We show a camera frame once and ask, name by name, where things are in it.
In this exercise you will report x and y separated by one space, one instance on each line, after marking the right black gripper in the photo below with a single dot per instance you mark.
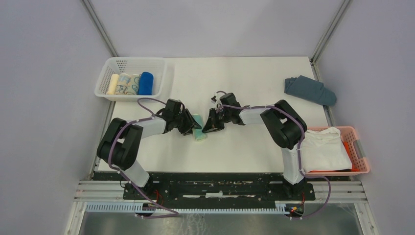
212 125

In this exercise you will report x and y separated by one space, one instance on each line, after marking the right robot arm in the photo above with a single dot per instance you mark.
284 124

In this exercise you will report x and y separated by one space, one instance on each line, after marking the grey blue towel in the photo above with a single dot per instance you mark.
310 90

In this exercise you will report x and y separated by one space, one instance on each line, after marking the patterned rolled towel right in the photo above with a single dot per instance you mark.
133 85

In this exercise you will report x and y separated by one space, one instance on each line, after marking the patterned rolled towel left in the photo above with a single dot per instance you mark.
122 84

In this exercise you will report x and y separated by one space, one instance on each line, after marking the pink plastic basket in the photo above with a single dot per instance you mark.
349 135

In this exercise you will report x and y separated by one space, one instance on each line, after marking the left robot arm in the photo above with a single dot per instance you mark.
120 144

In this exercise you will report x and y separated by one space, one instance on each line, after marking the cream rolled towel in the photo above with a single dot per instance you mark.
112 84

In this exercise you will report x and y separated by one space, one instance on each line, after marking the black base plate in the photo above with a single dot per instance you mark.
225 191

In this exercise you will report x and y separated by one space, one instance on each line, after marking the white cloth in pink basket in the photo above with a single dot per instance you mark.
324 151

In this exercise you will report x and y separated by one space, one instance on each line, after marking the aluminium frame rails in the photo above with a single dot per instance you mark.
338 192

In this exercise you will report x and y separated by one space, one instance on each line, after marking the white cable duct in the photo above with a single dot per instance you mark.
145 208

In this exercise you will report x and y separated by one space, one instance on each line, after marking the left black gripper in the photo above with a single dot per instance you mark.
191 123

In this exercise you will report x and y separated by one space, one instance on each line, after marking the orange item in basket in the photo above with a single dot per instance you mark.
354 168

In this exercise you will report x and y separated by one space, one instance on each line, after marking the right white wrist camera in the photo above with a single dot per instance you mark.
216 99

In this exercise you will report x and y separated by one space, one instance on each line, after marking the patterned rolled towel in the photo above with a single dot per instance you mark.
122 84
133 85

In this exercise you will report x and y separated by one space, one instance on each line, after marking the white plastic basket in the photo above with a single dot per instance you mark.
130 66

